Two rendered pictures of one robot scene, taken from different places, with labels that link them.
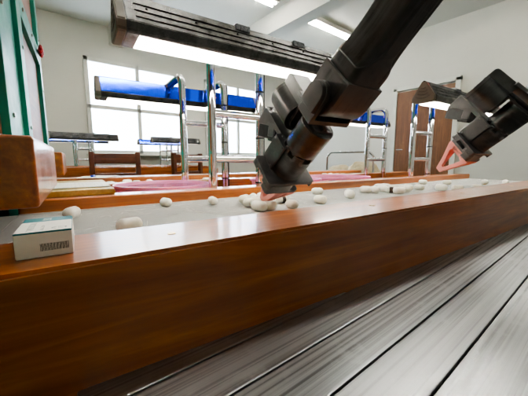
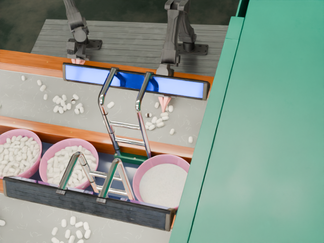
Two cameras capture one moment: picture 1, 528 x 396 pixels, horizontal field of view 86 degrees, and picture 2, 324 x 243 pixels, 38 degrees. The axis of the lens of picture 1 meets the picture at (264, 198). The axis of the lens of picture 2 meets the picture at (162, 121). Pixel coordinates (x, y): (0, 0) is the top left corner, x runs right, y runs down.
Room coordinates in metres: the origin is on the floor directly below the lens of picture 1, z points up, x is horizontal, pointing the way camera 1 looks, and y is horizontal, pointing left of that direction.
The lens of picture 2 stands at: (1.32, 1.16, 2.51)
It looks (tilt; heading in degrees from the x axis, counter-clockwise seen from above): 53 degrees down; 238
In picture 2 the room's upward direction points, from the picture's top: 11 degrees counter-clockwise
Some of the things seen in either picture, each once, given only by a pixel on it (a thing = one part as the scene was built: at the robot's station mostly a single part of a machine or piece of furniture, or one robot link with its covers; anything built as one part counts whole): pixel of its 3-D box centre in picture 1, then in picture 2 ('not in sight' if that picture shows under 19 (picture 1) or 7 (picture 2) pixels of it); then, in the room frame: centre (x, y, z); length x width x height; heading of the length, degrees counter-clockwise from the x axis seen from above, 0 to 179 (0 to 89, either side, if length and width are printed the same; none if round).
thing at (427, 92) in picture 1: (463, 100); not in sight; (1.21, -0.82, 1.08); 0.62 x 0.08 x 0.07; 123
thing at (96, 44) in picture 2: not in sight; (82, 39); (0.53, -0.74, 0.71); 0.20 x 0.07 x 0.08; 129
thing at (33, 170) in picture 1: (21, 167); not in sight; (0.38, 0.33, 0.83); 0.30 x 0.06 x 0.07; 33
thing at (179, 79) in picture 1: (196, 143); (102, 201); (1.08, 0.25, 0.90); 0.20 x 0.19 x 0.45; 123
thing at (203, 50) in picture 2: not in sight; (188, 44); (0.16, -0.27, 0.71); 0.20 x 0.07 x 0.08; 129
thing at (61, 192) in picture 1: (73, 186); not in sight; (0.70, 0.47, 0.77); 0.33 x 0.15 x 0.01; 33
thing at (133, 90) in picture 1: (186, 97); (85, 198); (1.14, 0.30, 1.08); 0.62 x 0.08 x 0.07; 123
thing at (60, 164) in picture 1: (53, 163); not in sight; (0.95, 0.70, 0.83); 0.30 x 0.06 x 0.07; 33
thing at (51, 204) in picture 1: (349, 195); (53, 135); (1.01, -0.31, 0.71); 1.81 x 0.05 x 0.11; 123
